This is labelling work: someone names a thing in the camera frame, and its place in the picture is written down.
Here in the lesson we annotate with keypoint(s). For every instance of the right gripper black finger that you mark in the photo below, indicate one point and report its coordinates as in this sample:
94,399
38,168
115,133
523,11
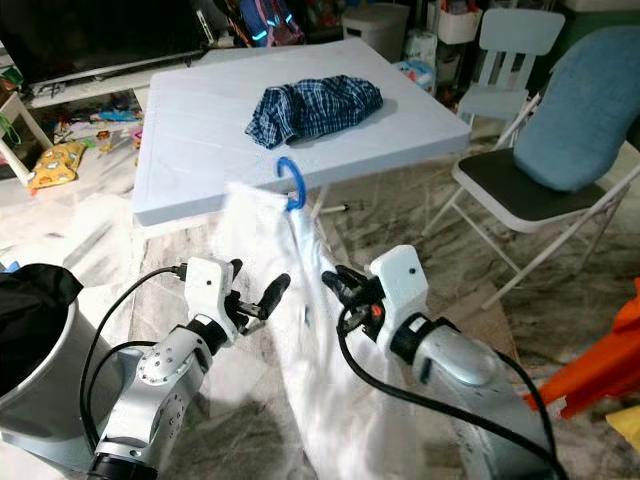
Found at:
340,288
354,279

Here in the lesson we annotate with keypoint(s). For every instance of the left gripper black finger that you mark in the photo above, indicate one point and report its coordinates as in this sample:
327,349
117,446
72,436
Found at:
277,292
265,315

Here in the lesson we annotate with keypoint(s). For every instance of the white t-shirt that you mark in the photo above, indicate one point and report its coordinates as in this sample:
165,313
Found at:
330,400

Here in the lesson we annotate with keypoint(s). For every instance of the blue plastic clothes hanger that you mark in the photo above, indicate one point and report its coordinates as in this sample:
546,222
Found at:
300,185

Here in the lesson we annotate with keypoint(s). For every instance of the black garment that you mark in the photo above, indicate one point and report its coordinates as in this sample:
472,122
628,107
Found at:
30,320

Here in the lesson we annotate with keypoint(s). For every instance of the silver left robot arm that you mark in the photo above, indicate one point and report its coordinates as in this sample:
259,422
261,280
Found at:
160,385

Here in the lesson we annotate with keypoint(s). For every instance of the blue plaid shirt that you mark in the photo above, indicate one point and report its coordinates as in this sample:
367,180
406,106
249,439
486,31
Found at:
315,110

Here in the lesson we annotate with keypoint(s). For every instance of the white folding table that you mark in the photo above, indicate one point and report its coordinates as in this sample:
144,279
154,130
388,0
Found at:
210,120

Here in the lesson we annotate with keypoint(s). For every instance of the grey plastic bucket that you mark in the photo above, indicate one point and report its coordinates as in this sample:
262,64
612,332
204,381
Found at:
60,390

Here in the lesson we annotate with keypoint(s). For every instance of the orange t-shirt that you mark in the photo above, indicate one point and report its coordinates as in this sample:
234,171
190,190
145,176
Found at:
595,370

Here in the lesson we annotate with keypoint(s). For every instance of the yellow patterned small pillow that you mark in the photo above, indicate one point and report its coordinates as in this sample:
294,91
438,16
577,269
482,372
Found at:
57,165

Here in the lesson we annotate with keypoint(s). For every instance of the white lidded bin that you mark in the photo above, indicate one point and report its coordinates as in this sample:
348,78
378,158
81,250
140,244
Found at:
375,30

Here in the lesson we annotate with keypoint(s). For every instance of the blue backpack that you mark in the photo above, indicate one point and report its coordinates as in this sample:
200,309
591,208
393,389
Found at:
265,20

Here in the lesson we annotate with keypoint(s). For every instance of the white television stand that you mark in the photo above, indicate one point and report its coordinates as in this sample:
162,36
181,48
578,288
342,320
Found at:
80,90

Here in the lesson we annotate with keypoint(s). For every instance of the yellow t-shirt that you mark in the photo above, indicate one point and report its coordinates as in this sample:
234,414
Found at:
625,428

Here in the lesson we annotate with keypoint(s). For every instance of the light blue cushion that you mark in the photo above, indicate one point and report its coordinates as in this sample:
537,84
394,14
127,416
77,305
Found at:
580,110

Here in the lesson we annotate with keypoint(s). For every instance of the white child table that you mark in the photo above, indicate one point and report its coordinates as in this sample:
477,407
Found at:
15,105

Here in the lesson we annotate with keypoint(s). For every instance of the black flat television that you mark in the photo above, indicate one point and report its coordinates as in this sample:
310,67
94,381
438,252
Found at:
100,30

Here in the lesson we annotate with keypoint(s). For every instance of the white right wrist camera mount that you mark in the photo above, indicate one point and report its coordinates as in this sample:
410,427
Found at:
398,285

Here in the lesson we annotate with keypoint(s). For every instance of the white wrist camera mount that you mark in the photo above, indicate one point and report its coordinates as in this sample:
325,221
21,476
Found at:
398,285
208,285

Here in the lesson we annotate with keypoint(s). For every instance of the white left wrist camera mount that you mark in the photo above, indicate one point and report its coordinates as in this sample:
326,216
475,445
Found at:
208,285

